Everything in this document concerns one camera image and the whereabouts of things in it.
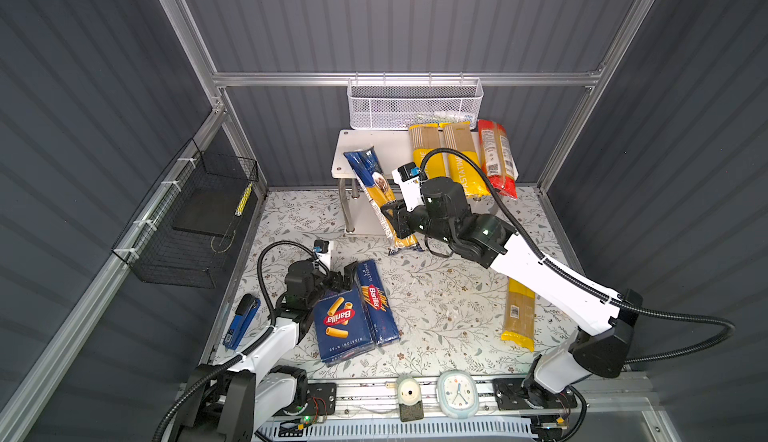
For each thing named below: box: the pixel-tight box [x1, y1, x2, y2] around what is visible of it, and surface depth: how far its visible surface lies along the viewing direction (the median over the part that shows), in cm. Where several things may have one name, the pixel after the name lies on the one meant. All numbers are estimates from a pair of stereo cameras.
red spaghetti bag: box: [477, 119, 519, 199], surface depth 79 cm
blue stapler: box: [222, 293, 261, 350], surface depth 87 cm
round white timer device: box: [395, 374, 424, 422], surface depth 69 cm
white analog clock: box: [437, 369, 479, 419], surface depth 74 cm
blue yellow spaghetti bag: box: [343, 146, 424, 256], surface depth 68 cm
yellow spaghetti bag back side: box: [500, 277, 537, 352], surface depth 84 cm
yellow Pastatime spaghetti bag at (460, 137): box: [444, 122, 490, 197], surface depth 83 cm
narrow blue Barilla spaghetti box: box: [355, 259, 401, 346], surface depth 88 cm
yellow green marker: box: [234, 183, 253, 217], surface depth 81 cm
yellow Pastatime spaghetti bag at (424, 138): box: [409, 123, 447, 179], surface depth 84 cm
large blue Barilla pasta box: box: [313, 289, 376, 367], surface depth 80 cm
